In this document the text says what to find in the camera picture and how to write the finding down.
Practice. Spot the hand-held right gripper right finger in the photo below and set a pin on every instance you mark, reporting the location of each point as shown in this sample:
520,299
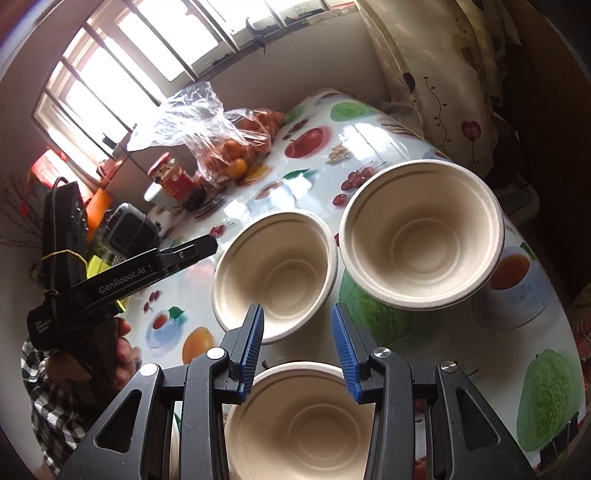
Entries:
346,355

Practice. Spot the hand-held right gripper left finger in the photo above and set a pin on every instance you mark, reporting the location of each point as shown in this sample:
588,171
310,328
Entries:
251,355

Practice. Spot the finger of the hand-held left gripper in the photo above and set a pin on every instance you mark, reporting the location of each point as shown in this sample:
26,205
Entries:
184,264
198,244

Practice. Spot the beige paper bowl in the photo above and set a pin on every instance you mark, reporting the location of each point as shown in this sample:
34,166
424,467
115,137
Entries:
300,424
277,272
420,230

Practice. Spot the person's left forearm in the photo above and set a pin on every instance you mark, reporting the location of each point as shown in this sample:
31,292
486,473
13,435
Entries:
51,415

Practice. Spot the person's left hand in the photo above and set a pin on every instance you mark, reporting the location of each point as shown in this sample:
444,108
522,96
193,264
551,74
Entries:
123,350

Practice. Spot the green box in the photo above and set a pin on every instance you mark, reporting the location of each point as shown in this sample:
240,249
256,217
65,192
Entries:
99,265

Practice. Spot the small grey fan heater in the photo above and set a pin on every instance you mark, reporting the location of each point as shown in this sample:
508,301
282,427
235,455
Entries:
124,228

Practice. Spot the white plastic tub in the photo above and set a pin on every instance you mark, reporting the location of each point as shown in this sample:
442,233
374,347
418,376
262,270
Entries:
159,197

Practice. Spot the red label glass jar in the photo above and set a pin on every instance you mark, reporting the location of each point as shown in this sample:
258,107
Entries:
175,182

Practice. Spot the fruit print tablecloth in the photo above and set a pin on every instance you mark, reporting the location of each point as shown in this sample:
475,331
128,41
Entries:
415,332

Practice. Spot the orange box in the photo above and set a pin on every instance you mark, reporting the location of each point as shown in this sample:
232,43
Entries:
99,207

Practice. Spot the plastic bag of oranges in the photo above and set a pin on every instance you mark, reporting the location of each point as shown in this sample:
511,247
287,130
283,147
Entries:
226,152

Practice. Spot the red gift box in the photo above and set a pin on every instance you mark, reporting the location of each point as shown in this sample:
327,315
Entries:
46,173

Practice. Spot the barred window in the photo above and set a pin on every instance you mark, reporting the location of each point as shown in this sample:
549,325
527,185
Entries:
138,60

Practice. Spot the black window hook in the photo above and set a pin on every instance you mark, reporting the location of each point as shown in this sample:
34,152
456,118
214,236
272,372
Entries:
256,32

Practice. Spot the black binder clip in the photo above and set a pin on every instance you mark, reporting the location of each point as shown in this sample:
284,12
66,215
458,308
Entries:
556,443

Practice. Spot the patterned cream curtain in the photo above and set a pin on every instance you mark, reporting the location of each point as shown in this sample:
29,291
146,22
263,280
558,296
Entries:
438,69

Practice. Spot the wooden wardrobe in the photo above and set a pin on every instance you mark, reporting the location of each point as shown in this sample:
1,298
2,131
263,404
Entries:
554,138

